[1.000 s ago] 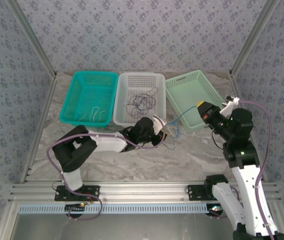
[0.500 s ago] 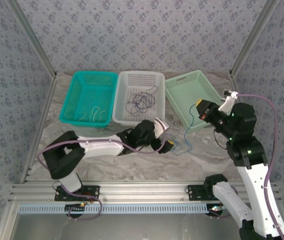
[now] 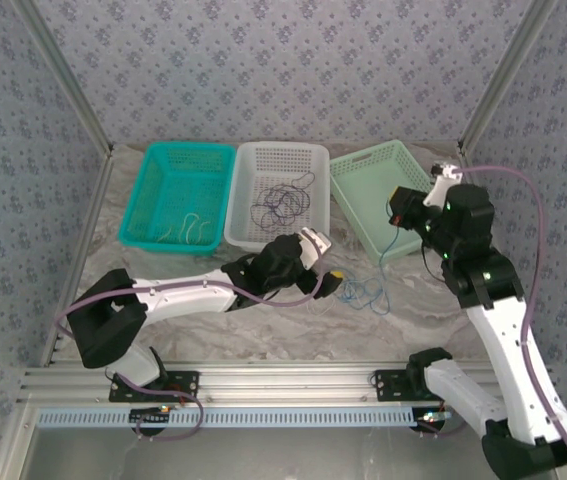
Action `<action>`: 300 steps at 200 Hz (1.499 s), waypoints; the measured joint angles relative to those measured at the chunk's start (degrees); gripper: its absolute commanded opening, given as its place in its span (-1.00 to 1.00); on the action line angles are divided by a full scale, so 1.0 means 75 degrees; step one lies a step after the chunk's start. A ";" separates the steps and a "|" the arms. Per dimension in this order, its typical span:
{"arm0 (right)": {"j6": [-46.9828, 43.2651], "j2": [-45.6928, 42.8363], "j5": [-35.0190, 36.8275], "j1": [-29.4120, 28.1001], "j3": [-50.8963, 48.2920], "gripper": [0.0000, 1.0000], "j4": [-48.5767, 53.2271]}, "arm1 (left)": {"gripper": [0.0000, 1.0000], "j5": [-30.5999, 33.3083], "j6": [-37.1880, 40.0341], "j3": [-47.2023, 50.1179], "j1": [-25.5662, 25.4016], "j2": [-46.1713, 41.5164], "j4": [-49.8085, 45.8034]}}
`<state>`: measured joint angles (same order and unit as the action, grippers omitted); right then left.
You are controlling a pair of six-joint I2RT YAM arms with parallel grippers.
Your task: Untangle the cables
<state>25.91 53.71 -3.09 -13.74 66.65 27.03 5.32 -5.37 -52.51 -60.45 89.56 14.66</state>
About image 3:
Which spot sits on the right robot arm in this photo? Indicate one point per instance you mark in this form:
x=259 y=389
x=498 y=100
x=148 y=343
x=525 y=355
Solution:
x=503 y=350

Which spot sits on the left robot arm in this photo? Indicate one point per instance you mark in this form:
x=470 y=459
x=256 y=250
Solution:
x=183 y=295

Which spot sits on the mint green plastic basket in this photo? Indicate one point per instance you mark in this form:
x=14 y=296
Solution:
x=363 y=185

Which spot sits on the white plastic basket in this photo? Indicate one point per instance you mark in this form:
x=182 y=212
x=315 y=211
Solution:
x=283 y=160

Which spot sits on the teal plastic basket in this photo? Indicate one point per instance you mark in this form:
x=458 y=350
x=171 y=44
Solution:
x=178 y=190

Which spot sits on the small circuit board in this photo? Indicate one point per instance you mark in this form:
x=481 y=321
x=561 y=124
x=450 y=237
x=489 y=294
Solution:
x=430 y=419
x=148 y=416

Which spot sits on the grey metal panel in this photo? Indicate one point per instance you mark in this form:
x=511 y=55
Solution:
x=288 y=455

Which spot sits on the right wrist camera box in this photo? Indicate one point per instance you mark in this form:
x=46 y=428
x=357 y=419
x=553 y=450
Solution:
x=443 y=187

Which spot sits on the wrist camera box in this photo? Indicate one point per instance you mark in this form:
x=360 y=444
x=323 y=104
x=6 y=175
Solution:
x=443 y=187
x=315 y=242

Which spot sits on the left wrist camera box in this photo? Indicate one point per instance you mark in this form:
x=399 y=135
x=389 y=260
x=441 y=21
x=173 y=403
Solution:
x=315 y=242

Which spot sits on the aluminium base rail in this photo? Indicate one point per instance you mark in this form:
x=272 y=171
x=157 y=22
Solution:
x=288 y=385

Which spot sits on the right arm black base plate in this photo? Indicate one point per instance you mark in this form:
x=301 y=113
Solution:
x=388 y=382

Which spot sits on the light blue slotted duct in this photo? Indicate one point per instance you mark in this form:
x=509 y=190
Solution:
x=263 y=417

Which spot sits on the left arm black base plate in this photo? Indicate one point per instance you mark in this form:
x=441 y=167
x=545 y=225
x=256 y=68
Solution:
x=185 y=382

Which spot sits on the aluminium frame post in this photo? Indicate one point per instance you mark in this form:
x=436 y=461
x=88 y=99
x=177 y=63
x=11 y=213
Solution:
x=63 y=75
x=508 y=75

